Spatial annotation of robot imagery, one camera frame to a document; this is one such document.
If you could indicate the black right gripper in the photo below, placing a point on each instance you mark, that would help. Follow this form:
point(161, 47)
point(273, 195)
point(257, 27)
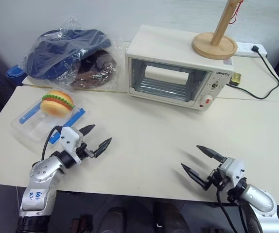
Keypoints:
point(217, 179)

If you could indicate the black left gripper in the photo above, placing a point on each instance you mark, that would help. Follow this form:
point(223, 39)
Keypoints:
point(83, 150)

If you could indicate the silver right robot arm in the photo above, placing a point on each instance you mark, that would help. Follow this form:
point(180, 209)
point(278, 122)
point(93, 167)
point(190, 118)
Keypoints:
point(261, 201)

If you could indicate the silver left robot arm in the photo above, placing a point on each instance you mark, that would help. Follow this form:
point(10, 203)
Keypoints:
point(41, 176)

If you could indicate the white toaster oven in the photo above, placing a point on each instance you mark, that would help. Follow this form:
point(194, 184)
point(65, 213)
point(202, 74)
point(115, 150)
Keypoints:
point(168, 43)

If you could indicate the toy hamburger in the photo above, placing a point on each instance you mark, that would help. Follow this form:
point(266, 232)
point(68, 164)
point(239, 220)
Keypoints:
point(57, 103)

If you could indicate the clear container with blue clips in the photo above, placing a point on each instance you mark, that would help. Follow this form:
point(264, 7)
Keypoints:
point(30, 121)

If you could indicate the brown cloth hat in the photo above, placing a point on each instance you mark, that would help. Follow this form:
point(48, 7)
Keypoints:
point(98, 68)

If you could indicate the small yellow block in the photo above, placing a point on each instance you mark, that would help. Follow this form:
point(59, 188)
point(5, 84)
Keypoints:
point(236, 78)

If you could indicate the dark blue cloth hat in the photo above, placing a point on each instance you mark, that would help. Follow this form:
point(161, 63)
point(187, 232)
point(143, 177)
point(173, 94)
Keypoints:
point(57, 53)

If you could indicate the clear plastic bag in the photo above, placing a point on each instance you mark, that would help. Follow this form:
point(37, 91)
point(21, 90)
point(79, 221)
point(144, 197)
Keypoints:
point(66, 26)

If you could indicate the wooden stand with round base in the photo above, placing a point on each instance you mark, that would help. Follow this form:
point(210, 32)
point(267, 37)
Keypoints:
point(214, 46)

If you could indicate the white power strip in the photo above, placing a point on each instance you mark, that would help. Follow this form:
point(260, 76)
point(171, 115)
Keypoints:
point(245, 48)

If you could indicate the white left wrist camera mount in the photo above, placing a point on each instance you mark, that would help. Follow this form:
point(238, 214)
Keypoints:
point(69, 140)

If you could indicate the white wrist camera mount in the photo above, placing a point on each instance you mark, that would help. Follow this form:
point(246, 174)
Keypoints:
point(234, 171)
point(69, 140)

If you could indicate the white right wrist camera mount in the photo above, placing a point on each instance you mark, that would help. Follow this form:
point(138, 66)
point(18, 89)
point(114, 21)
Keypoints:
point(234, 171)

